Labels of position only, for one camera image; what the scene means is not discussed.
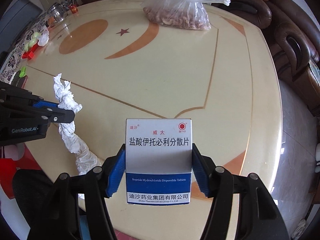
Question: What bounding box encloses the white tissue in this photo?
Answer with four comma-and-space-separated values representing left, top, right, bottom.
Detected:
53, 73, 101, 175

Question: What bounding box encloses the white blue tablet box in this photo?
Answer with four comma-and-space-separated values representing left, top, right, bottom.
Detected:
125, 119, 193, 206

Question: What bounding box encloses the red plastic stool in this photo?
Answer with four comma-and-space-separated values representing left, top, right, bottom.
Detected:
1, 145, 33, 199

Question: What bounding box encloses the glass jar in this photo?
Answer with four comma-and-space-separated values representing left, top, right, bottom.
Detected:
47, 3, 68, 27

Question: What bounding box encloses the small red candle cup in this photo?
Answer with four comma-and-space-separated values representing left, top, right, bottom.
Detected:
69, 4, 78, 14

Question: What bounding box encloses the plastic bag of nuts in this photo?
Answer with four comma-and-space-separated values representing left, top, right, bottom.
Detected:
142, 0, 231, 30

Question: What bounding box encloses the brown leather sofa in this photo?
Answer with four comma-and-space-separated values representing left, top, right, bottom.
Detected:
80, 0, 320, 117

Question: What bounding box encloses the red green toy string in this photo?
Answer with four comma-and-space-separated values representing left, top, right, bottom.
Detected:
21, 28, 51, 60

